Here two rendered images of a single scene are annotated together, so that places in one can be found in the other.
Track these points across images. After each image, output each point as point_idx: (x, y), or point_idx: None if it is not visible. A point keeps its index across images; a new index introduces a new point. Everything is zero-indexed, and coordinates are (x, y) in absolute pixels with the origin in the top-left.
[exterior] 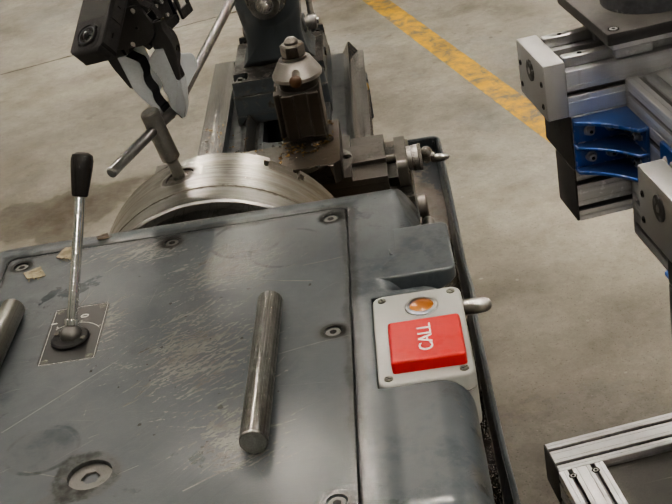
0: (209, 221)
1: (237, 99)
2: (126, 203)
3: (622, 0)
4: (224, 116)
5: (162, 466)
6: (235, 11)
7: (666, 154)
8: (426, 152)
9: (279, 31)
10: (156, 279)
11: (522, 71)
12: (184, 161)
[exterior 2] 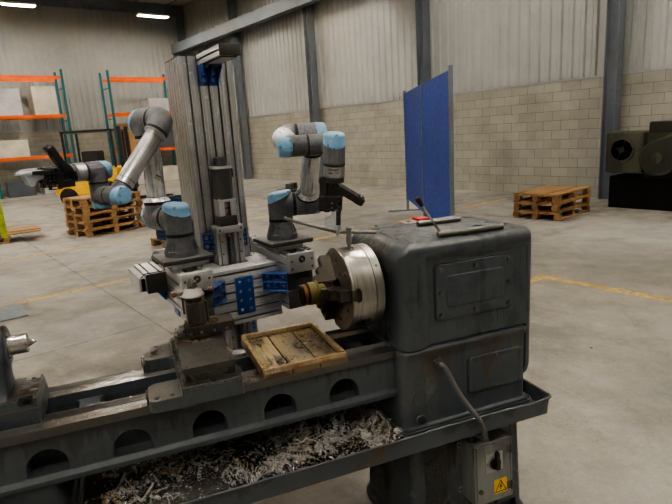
0: (382, 235)
1: (39, 407)
2: (350, 263)
3: (195, 250)
4: (35, 424)
5: (469, 223)
6: None
7: (240, 279)
8: None
9: (11, 368)
10: (412, 233)
11: (186, 285)
12: (339, 249)
